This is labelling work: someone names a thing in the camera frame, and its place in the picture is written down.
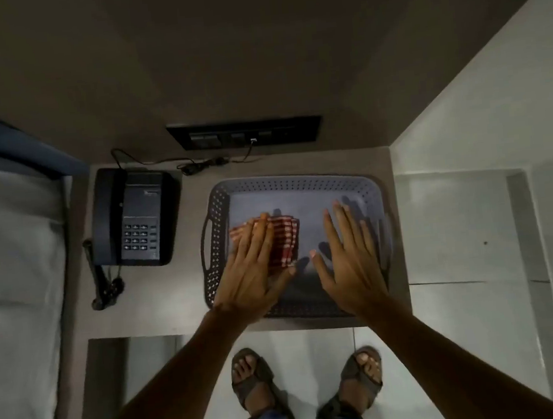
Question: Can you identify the person's right hand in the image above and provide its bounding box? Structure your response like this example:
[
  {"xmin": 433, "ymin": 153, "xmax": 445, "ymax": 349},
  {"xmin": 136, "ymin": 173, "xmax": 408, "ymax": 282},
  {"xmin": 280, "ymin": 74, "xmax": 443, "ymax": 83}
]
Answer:
[{"xmin": 305, "ymin": 198, "xmax": 393, "ymax": 321}]

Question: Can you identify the person's left hand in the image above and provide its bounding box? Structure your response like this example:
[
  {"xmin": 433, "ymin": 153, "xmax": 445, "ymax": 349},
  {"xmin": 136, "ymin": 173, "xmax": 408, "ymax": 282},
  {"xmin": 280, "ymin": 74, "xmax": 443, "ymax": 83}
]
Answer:
[{"xmin": 204, "ymin": 209, "xmax": 303, "ymax": 328}]

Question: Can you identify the red checkered cloth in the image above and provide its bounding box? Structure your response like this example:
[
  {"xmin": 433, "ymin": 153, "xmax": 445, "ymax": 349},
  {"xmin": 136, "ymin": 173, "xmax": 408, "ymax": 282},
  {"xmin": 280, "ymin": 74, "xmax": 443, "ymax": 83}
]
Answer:
[{"xmin": 227, "ymin": 208, "xmax": 305, "ymax": 274}]

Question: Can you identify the grey perforated plastic tray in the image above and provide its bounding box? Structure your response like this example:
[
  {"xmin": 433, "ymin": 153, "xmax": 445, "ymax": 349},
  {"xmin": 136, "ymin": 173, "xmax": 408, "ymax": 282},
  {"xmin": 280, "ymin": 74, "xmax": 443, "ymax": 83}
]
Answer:
[{"xmin": 193, "ymin": 164, "xmax": 405, "ymax": 331}]

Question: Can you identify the person's right forearm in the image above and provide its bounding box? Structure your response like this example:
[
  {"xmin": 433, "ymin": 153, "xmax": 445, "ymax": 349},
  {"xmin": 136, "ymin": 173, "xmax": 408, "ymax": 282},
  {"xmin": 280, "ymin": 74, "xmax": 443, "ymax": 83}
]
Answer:
[{"xmin": 356, "ymin": 277, "xmax": 553, "ymax": 419}]

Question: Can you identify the person's left forearm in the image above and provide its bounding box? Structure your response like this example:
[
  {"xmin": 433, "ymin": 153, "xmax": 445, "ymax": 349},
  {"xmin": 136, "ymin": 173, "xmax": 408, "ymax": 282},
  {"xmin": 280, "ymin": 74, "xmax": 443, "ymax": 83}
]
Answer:
[{"xmin": 48, "ymin": 302, "xmax": 264, "ymax": 419}]

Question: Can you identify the person's left foot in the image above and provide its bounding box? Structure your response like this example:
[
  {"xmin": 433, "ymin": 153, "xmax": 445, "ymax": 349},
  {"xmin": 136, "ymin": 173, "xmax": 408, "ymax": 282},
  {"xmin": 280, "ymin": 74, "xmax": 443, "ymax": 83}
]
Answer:
[{"xmin": 231, "ymin": 348, "xmax": 280, "ymax": 419}]

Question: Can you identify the person's foot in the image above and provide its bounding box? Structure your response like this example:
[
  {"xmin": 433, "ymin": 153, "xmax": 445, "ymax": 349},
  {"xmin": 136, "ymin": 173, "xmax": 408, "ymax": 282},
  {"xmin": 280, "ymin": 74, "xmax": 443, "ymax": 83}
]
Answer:
[
  {"xmin": 331, "ymin": 348, "xmax": 386, "ymax": 414},
  {"xmin": 231, "ymin": 348, "xmax": 280, "ymax": 419}
]

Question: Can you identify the person's right foot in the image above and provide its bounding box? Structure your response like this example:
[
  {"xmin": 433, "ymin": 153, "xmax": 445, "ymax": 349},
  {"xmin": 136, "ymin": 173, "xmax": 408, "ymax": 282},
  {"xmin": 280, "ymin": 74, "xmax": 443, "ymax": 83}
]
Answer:
[{"xmin": 331, "ymin": 348, "xmax": 386, "ymax": 414}]

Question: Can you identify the person's left brown sandal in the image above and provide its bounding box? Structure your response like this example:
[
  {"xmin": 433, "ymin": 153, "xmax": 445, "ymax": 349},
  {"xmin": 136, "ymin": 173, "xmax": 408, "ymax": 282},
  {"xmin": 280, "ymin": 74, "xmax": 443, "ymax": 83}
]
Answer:
[{"xmin": 229, "ymin": 344, "xmax": 297, "ymax": 419}]

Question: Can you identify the person's brown sandal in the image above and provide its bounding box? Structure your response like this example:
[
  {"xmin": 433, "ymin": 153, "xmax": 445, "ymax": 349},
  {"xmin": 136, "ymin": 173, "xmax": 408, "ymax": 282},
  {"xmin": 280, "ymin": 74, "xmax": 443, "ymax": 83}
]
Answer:
[
  {"xmin": 229, "ymin": 344, "xmax": 297, "ymax": 419},
  {"xmin": 309, "ymin": 345, "xmax": 388, "ymax": 419}
]

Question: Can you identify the person's right brown sandal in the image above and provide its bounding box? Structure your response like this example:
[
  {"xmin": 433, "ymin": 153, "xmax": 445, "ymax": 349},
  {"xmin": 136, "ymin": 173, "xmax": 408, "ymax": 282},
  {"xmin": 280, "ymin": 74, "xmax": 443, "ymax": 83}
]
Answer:
[{"xmin": 309, "ymin": 345, "xmax": 388, "ymax": 419}]

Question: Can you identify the black desk telephone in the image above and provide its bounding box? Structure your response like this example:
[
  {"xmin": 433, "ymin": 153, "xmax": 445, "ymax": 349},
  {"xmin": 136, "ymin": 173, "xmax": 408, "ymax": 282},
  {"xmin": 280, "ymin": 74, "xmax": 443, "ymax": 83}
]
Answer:
[{"xmin": 82, "ymin": 160, "xmax": 189, "ymax": 273}]

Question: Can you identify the white baseboard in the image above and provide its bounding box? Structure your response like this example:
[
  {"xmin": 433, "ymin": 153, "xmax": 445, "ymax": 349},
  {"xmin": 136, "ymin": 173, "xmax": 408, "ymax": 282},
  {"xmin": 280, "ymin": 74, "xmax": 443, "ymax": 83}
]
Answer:
[{"xmin": 505, "ymin": 165, "xmax": 553, "ymax": 417}]

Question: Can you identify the white bed mattress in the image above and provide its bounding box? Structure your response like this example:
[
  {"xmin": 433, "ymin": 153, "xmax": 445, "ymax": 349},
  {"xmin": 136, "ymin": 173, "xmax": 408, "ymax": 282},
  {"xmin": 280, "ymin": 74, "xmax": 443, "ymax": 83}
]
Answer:
[{"xmin": 0, "ymin": 135, "xmax": 91, "ymax": 419}]

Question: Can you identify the blue bed headboard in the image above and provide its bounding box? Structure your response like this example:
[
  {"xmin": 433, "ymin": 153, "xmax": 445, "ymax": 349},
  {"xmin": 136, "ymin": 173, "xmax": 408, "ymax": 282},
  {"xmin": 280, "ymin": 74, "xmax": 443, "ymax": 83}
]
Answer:
[{"xmin": 0, "ymin": 89, "xmax": 90, "ymax": 185}]

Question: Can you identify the thin black cable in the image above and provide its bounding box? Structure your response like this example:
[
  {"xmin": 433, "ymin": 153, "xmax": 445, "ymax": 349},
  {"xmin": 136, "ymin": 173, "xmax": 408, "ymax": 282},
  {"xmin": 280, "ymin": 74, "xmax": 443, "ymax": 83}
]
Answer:
[{"xmin": 110, "ymin": 134, "xmax": 260, "ymax": 183}]

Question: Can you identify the black wall switch panel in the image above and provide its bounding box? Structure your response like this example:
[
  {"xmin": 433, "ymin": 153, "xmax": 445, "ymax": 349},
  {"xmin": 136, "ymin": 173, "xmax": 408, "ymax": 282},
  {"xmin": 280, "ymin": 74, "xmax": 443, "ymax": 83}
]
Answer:
[{"xmin": 166, "ymin": 110, "xmax": 324, "ymax": 155}]

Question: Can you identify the black coiled telephone cord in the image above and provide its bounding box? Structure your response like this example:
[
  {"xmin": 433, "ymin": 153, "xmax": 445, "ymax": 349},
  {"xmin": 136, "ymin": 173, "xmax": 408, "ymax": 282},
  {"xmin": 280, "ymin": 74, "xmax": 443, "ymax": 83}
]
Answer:
[{"xmin": 82, "ymin": 235, "xmax": 127, "ymax": 312}]

